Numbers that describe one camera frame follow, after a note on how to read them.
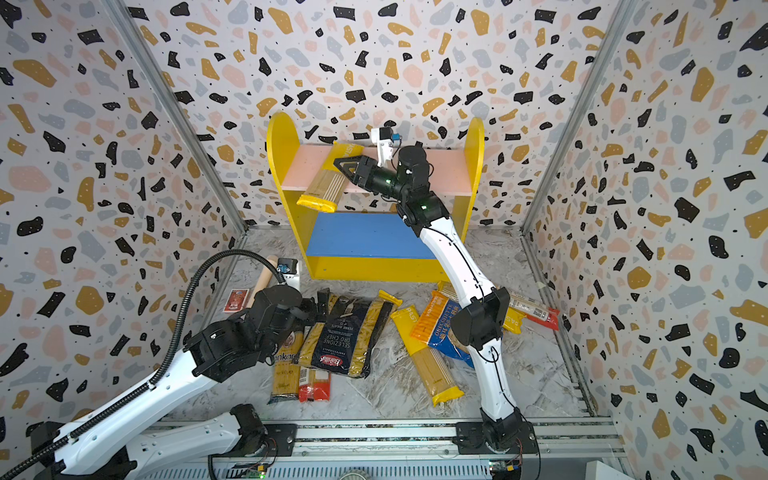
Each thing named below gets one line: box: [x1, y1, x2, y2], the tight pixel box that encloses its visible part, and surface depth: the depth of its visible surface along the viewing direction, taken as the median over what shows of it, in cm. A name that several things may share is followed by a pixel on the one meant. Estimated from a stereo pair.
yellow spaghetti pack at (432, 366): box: [390, 305, 465, 407], surface depth 87 cm
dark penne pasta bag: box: [296, 290, 403, 378], surface depth 85 cm
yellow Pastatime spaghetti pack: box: [297, 142, 364, 213], surface depth 72 cm
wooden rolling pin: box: [247, 255, 279, 308], surface depth 105 cm
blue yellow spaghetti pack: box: [268, 331, 303, 405], surface depth 82 cm
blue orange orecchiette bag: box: [410, 290, 475, 368], surface depth 92 cm
